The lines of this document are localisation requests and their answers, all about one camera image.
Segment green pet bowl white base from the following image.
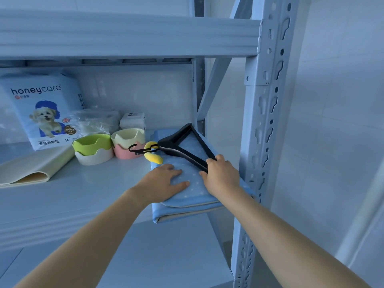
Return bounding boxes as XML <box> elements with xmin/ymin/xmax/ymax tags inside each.
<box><xmin>72</xmin><ymin>134</ymin><xmax>114</xmax><ymax>166</ymax></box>

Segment white dog-print pad pack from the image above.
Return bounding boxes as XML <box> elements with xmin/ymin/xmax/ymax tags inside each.
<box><xmin>0</xmin><ymin>70</ymin><xmax>88</xmax><ymax>151</ymax></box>

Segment person's right forearm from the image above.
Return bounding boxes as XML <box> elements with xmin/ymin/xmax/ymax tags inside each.
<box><xmin>215</xmin><ymin>186</ymin><xmax>371</xmax><ymax>288</ymax></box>

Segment person's left forearm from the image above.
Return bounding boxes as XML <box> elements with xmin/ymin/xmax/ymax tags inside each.
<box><xmin>13</xmin><ymin>189</ymin><xmax>152</xmax><ymax>288</ymax></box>

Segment small white paper packet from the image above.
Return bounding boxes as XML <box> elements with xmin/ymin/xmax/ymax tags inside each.
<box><xmin>119</xmin><ymin>112</ymin><xmax>146</xmax><ymax>131</ymax></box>

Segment clear plastic bag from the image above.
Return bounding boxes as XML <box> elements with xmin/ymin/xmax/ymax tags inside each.
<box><xmin>70</xmin><ymin>107</ymin><xmax>121</xmax><ymax>137</ymax></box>

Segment cream folded mat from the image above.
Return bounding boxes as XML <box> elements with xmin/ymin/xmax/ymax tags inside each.
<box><xmin>0</xmin><ymin>144</ymin><xmax>76</xmax><ymax>189</ymax></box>

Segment grey metal shelving rack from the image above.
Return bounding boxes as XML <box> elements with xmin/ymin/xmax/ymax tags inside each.
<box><xmin>0</xmin><ymin>0</ymin><xmax>301</xmax><ymax>288</ymax></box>

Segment person's right hand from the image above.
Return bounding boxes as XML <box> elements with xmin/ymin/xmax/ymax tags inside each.
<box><xmin>199</xmin><ymin>154</ymin><xmax>242</xmax><ymax>198</ymax></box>

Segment blue dotted folded mat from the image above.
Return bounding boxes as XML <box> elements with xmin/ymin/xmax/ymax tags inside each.
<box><xmin>149</xmin><ymin>128</ymin><xmax>256</xmax><ymax>225</ymax></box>

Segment cream pet bowl pink base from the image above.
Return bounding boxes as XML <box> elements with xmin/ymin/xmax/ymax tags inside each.
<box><xmin>110</xmin><ymin>128</ymin><xmax>147</xmax><ymax>160</ymax></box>

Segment black plastic scooper tongs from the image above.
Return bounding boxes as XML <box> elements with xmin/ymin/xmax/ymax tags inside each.
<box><xmin>128</xmin><ymin>123</ymin><xmax>217</xmax><ymax>174</ymax></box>

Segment person's left hand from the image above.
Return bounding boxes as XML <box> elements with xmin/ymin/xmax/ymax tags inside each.
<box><xmin>136</xmin><ymin>164</ymin><xmax>191</xmax><ymax>205</ymax></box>

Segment yellow curved plastic holder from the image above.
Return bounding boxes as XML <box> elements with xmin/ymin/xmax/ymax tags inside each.
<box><xmin>144</xmin><ymin>141</ymin><xmax>164</xmax><ymax>164</ymax></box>

